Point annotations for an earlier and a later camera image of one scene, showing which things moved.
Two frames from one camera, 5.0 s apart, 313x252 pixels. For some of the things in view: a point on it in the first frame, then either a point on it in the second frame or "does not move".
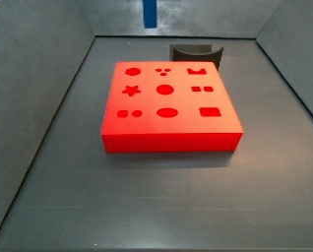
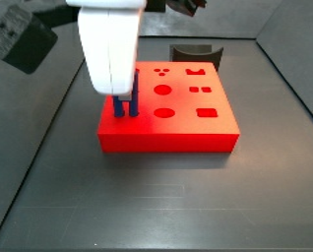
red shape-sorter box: x=170 y=107 does not move
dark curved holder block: x=196 y=53 does not move
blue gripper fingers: x=150 y=14 -> x=133 y=100
